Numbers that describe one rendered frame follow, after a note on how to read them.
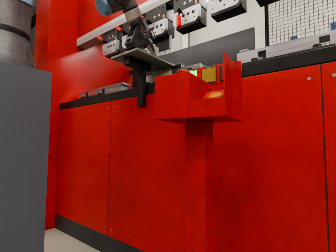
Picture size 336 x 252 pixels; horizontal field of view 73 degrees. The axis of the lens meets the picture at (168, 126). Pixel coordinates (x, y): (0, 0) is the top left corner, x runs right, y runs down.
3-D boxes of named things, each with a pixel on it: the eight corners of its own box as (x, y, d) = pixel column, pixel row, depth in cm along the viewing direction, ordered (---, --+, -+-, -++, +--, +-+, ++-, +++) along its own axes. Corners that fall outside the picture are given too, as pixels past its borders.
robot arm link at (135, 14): (132, 9, 99) (120, 15, 104) (137, 20, 101) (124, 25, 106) (141, 5, 104) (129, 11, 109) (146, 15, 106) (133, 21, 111)
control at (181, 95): (154, 120, 62) (155, 56, 63) (181, 124, 76) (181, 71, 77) (225, 116, 52) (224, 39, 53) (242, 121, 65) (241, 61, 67)
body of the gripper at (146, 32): (157, 39, 113) (147, 14, 107) (148, 45, 107) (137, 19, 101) (145, 43, 117) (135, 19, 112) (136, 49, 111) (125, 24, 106)
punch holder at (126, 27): (121, 49, 140) (122, 23, 141) (132, 53, 146) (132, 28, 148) (138, 42, 130) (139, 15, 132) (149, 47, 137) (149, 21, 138)
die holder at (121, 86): (79, 105, 170) (79, 92, 170) (86, 106, 174) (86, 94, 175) (122, 97, 139) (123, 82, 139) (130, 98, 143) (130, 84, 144)
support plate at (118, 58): (110, 59, 107) (111, 57, 107) (149, 73, 127) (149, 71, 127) (137, 49, 96) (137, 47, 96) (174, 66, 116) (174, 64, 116)
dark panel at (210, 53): (132, 110, 211) (133, 64, 214) (133, 110, 213) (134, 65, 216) (255, 95, 141) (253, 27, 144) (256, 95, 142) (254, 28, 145)
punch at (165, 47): (155, 56, 126) (155, 39, 127) (157, 57, 128) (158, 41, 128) (169, 51, 120) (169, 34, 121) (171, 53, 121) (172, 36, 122)
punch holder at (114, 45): (102, 56, 152) (103, 33, 153) (112, 60, 159) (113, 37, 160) (116, 51, 143) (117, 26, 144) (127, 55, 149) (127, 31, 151)
